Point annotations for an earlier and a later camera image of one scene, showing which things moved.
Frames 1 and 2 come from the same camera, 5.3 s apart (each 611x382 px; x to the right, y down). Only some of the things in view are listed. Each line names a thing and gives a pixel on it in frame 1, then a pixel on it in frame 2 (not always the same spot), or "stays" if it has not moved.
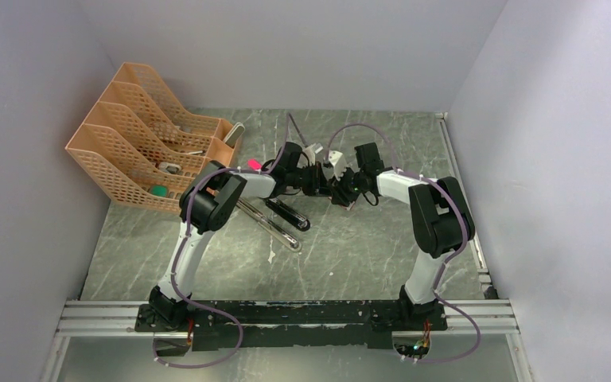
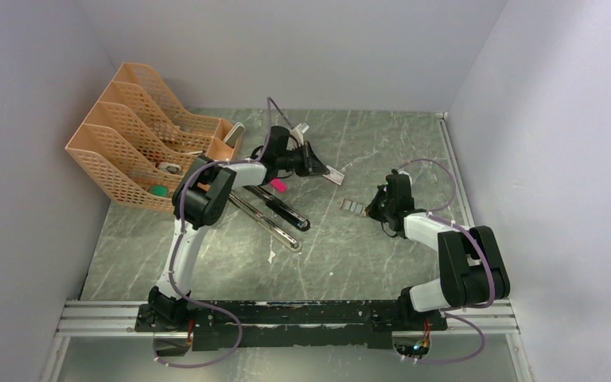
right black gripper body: x=348 y=187 to x=379 y=207
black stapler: x=271 y=226 stays
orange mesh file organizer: x=140 y=147 stays
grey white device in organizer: x=234 y=134 stays
